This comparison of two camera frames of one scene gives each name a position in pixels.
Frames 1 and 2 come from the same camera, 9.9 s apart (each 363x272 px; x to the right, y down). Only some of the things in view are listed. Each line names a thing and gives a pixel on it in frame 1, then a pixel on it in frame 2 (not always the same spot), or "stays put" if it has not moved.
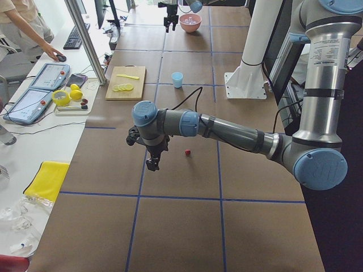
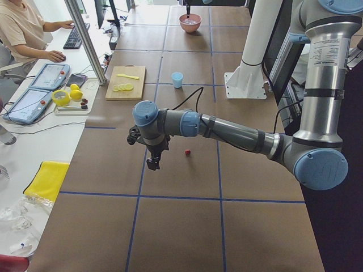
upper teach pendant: [51, 76] stays put
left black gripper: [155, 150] stays put
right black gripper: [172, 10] → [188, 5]
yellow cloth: [47, 180] stays put
